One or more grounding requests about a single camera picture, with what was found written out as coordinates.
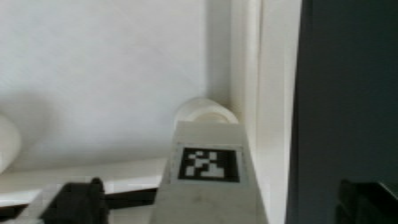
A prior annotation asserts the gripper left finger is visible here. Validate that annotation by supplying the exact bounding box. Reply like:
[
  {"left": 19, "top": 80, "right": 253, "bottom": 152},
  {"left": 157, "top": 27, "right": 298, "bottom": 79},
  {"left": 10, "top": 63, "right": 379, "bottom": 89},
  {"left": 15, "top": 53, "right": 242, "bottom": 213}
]
[{"left": 38, "top": 177, "right": 163, "bottom": 224}]

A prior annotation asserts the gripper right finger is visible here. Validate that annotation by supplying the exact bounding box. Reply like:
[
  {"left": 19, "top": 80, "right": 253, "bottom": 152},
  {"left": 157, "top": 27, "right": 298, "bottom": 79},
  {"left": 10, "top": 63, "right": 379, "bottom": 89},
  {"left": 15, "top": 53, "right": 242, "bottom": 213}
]
[{"left": 335, "top": 180, "right": 398, "bottom": 224}]

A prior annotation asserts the white table leg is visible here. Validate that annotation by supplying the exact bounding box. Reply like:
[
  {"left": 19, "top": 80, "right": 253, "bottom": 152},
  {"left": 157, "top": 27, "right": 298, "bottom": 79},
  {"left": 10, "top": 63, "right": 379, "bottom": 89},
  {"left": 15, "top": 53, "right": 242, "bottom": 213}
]
[
  {"left": 0, "top": 115, "right": 22, "bottom": 174},
  {"left": 148, "top": 120, "right": 273, "bottom": 224}
]

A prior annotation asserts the white square table top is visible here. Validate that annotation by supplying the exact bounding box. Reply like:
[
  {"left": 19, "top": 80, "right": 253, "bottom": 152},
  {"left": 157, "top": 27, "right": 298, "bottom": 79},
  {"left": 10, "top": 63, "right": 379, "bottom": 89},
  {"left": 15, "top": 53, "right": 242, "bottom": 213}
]
[{"left": 0, "top": 0, "right": 266, "bottom": 224}]

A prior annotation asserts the white U-shaped obstacle fence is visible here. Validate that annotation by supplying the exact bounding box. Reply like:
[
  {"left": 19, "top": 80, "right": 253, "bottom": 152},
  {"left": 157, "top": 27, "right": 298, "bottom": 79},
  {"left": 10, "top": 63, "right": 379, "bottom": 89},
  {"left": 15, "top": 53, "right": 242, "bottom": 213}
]
[{"left": 258, "top": 0, "right": 303, "bottom": 224}]

